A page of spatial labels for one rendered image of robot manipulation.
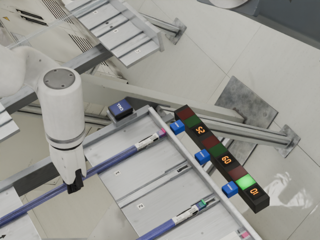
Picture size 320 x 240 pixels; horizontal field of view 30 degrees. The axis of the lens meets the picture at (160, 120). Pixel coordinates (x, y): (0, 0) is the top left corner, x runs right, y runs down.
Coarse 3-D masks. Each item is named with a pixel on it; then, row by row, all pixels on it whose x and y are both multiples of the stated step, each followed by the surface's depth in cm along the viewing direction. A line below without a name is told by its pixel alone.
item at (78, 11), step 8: (96, 0) 165; (80, 8) 164; (88, 8) 165; (64, 16) 163; (72, 16) 164; (48, 24) 162; (56, 24) 162; (32, 32) 161; (40, 32) 161; (24, 40) 159; (8, 48) 158
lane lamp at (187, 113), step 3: (189, 108) 150; (180, 111) 150; (183, 111) 150; (186, 111) 150; (189, 111) 150; (192, 111) 149; (180, 114) 149; (183, 114) 149; (186, 114) 149; (189, 114) 149; (192, 114) 149; (180, 117) 149; (183, 117) 148; (186, 117) 148; (189, 117) 148
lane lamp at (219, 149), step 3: (219, 144) 142; (213, 147) 141; (216, 147) 141; (219, 147) 141; (222, 147) 141; (210, 150) 141; (213, 150) 141; (216, 150) 141; (219, 150) 141; (222, 150) 141; (225, 150) 140; (213, 153) 140; (216, 153) 140; (219, 153) 140; (216, 156) 140
